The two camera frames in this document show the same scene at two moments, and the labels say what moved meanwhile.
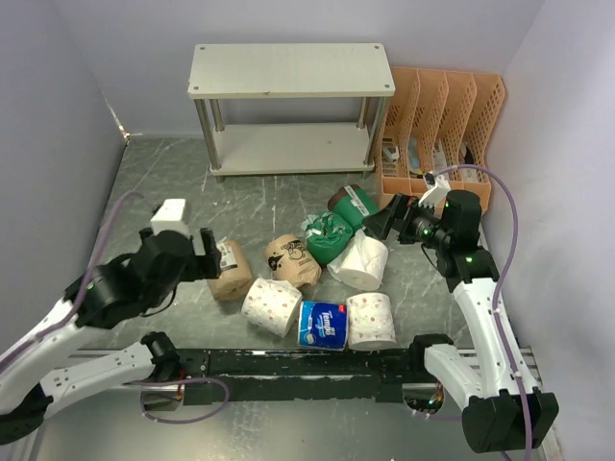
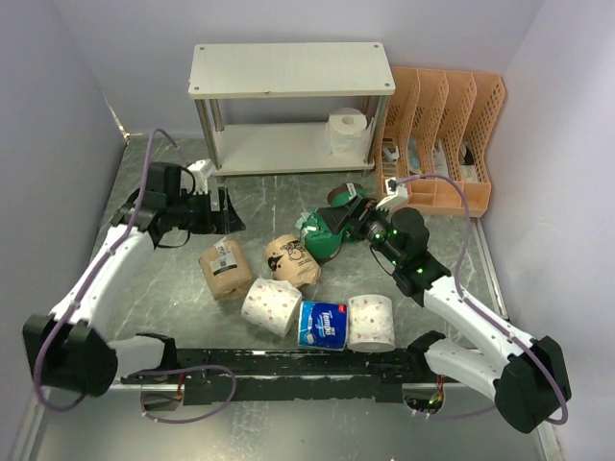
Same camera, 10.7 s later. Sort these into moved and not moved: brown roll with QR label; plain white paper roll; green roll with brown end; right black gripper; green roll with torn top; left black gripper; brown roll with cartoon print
Moved: right black gripper; plain white paper roll; left black gripper
Not moved: green roll with torn top; green roll with brown end; brown roll with QR label; brown roll with cartoon print
